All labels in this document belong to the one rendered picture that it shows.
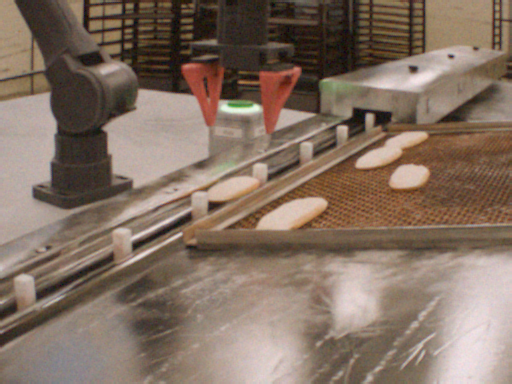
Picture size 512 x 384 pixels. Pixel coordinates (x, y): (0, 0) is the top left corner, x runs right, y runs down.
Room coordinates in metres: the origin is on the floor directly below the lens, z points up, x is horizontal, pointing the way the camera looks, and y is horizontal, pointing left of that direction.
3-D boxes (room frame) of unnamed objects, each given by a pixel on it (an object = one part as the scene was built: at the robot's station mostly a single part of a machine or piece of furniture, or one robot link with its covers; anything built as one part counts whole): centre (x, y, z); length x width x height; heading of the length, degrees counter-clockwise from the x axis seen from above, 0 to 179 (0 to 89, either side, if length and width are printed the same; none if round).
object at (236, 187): (0.86, 0.02, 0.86); 0.10 x 0.04 x 0.01; 153
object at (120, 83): (0.94, 0.20, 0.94); 0.09 x 0.05 x 0.10; 71
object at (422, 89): (1.83, -0.47, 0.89); 1.25 x 0.18 x 0.09; 154
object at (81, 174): (0.94, 0.22, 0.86); 0.12 x 0.09 x 0.08; 142
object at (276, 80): (0.86, 0.00, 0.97); 0.07 x 0.07 x 0.09; 64
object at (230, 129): (1.14, 0.02, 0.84); 0.08 x 0.08 x 0.11; 64
